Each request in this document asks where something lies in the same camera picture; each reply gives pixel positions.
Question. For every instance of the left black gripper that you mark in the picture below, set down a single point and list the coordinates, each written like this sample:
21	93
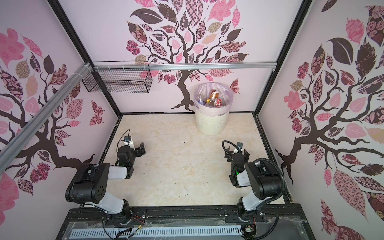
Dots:
137	150

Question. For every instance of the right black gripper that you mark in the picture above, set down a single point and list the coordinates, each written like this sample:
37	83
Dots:
230	154

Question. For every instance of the small bottle red label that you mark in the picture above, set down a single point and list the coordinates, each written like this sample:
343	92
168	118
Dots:
214	103

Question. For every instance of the blue label bottle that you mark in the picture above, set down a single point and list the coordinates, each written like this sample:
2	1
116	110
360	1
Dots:
201	100

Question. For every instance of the brown coffee bottle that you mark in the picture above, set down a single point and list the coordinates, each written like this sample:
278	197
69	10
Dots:
214	95

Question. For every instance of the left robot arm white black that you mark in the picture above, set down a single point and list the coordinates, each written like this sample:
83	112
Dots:
89	185

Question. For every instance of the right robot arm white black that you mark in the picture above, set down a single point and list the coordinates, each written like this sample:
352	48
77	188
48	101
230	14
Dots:
262	175

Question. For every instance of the white bin with purple liner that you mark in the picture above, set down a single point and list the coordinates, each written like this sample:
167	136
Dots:
212	121

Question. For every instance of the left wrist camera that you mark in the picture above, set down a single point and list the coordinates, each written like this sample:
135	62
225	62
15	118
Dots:
127	141

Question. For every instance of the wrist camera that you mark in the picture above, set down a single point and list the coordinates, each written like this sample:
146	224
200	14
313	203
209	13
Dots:
127	141
239	148

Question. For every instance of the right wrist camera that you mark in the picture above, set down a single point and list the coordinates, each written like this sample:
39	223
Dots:
239	148

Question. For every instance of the black wire basket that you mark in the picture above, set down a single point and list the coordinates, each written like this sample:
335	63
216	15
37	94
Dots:
119	77

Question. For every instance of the white slotted cable duct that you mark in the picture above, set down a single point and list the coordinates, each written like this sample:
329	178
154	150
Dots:
154	232

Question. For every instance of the black base frame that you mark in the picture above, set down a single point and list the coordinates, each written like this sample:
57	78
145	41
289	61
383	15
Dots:
272	222

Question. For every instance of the aluminium rail back wall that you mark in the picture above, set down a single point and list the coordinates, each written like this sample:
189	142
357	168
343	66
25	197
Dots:
199	66

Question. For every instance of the aluminium rail wall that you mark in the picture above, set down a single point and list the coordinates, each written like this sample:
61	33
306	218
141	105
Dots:
11	150
199	66

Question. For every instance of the aluminium rail left wall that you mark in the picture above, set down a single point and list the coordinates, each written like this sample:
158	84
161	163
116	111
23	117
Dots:
11	150

